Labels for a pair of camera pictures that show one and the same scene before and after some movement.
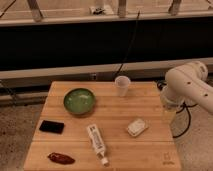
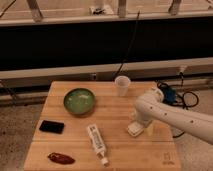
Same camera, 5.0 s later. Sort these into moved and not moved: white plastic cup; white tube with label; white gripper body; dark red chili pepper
Moved: white gripper body
Not moved: dark red chili pepper; white plastic cup; white tube with label
